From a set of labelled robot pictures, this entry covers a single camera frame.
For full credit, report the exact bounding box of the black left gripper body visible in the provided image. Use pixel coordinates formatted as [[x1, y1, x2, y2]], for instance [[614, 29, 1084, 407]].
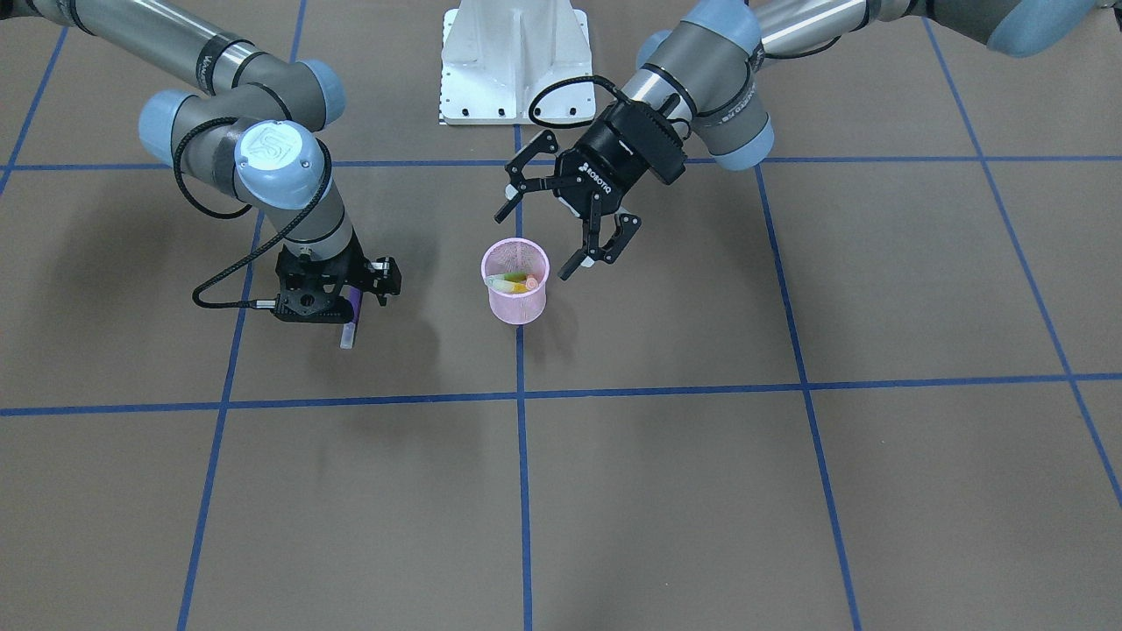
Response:
[[557, 100, 686, 219]]

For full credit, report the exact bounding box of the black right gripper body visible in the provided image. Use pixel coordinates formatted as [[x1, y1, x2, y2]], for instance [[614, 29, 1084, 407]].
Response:
[[275, 241, 369, 299]]

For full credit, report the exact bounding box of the purple marker pen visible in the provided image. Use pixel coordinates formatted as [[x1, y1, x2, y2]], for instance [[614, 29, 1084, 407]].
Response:
[[339, 287, 362, 349]]

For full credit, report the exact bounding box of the yellow marker pen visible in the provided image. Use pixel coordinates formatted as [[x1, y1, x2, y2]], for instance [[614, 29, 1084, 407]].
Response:
[[484, 274, 524, 294]]

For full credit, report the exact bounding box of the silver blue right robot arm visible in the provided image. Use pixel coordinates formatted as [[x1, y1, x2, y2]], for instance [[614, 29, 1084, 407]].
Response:
[[3, 1, 401, 323]]

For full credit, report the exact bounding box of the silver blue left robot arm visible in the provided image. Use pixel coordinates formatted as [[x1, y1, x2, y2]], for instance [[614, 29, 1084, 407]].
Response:
[[494, 1, 1107, 278]]

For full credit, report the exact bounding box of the pink mesh pen holder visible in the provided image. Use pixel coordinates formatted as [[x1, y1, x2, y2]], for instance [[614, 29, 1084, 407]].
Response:
[[480, 238, 550, 326]]

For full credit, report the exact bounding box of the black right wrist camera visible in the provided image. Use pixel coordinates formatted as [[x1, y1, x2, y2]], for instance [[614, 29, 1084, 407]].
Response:
[[267, 285, 352, 324]]

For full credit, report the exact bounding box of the black camera cable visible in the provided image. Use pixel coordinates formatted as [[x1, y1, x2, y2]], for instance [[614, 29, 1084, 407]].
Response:
[[528, 75, 625, 129], [172, 116, 334, 311]]

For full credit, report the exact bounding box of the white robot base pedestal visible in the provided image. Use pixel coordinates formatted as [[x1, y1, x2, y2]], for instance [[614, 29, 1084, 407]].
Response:
[[438, 1, 598, 125]]

